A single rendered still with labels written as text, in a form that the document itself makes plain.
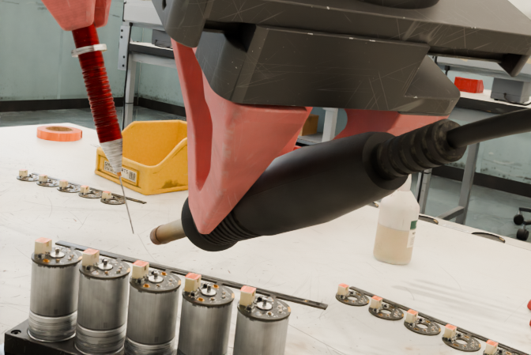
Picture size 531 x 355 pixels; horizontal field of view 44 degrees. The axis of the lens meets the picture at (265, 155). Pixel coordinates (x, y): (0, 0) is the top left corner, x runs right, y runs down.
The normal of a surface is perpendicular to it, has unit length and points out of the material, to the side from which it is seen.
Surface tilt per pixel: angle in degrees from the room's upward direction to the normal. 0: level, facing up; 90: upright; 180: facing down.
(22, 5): 90
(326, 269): 0
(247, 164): 139
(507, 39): 119
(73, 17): 99
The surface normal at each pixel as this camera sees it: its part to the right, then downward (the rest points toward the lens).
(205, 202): -0.93, 0.12
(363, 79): 0.34, 0.66
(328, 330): 0.11, -0.97
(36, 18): 0.81, 0.21
